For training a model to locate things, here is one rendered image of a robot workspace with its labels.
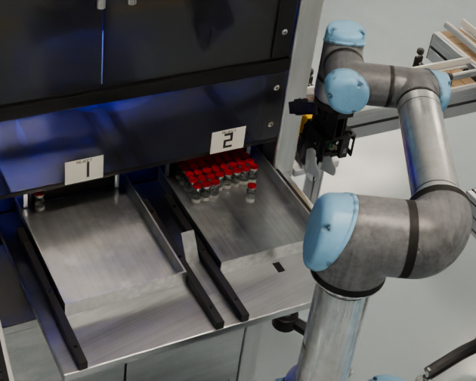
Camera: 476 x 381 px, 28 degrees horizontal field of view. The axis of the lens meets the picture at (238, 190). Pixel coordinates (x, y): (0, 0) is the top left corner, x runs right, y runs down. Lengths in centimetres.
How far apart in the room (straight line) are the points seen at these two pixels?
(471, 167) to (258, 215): 198
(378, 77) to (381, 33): 315
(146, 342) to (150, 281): 14
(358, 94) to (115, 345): 67
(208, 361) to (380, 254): 139
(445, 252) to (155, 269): 80
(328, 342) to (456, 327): 183
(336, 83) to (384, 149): 236
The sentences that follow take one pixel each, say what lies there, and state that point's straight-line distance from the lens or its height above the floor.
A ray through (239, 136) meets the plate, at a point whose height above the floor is 102.
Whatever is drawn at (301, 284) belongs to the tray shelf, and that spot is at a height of 88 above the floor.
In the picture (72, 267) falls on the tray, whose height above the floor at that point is 88.
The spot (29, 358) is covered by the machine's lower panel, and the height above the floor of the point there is 47.
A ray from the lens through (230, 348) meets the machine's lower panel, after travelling 268.
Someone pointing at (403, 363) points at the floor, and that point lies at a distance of 314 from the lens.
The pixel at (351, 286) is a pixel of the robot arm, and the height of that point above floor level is 133.
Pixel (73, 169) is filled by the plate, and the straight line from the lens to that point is 202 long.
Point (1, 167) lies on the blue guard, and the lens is 196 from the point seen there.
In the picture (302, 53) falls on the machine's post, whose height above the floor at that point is 122.
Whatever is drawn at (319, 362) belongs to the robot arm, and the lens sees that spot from 154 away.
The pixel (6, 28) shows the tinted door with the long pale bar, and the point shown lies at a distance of 180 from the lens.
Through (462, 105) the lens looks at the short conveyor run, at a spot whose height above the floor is 88.
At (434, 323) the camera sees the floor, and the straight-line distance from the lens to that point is 329.
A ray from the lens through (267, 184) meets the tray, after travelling 226.
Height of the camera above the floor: 228
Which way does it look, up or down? 39 degrees down
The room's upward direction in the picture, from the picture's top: 8 degrees clockwise
